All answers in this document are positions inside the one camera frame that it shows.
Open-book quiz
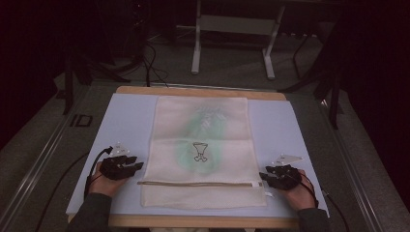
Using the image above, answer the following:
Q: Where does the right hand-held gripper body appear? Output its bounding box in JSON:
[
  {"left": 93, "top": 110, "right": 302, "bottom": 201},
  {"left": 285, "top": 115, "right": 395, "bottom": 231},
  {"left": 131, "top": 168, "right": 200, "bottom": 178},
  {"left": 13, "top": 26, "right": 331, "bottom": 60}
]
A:
[{"left": 265, "top": 154, "right": 304, "bottom": 190}]

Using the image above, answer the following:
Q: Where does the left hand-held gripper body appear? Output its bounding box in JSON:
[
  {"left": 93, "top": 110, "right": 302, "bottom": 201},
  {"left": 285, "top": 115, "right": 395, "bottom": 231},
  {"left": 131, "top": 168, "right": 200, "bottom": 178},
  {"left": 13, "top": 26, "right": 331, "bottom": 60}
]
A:
[{"left": 99, "top": 141, "right": 136, "bottom": 181}]

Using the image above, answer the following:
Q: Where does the person's left hand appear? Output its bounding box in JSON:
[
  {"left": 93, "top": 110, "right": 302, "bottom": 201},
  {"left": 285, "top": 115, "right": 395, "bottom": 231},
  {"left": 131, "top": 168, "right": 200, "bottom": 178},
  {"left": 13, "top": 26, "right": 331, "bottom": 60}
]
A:
[{"left": 88, "top": 170, "right": 130, "bottom": 198}]

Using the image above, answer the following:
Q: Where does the person's right hand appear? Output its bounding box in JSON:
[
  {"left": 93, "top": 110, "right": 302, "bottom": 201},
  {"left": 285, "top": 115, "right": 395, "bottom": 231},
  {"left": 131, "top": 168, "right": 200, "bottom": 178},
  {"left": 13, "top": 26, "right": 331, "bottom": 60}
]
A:
[{"left": 278, "top": 169, "right": 317, "bottom": 212}]

